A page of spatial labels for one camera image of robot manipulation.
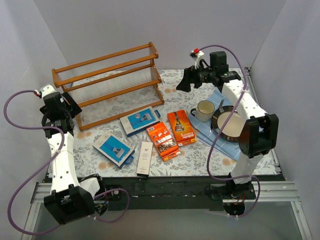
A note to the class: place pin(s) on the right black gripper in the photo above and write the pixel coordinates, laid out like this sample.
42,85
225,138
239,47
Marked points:
192,77

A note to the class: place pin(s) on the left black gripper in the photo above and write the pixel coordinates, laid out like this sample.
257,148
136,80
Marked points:
69,104

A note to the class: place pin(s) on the blue Harry's razor box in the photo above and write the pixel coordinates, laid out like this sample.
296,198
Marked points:
114,149
140,120

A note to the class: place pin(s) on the orange razor pack with pictures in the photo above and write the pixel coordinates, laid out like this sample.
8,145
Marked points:
163,141

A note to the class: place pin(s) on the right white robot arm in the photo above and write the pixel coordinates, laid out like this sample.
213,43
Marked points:
243,121

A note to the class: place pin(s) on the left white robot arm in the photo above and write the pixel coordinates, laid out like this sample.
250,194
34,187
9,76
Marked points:
70,199

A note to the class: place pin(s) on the wooden three-tier shelf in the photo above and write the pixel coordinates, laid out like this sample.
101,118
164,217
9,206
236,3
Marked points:
114,75

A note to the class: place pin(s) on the white enamel mug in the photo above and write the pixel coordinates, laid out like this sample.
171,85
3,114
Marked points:
204,110

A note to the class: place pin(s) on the orange Gillette Fusion5 box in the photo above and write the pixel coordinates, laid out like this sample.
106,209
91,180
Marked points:
181,128

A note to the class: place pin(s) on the black rimmed plate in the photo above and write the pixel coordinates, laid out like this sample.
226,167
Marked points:
234,126

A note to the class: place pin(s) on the floral table mat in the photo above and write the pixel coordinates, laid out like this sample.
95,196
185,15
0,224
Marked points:
207,155

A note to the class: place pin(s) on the tall beige slim box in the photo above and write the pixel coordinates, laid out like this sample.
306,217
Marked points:
144,160

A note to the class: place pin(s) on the aluminium rail frame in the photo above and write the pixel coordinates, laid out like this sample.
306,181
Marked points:
176,201

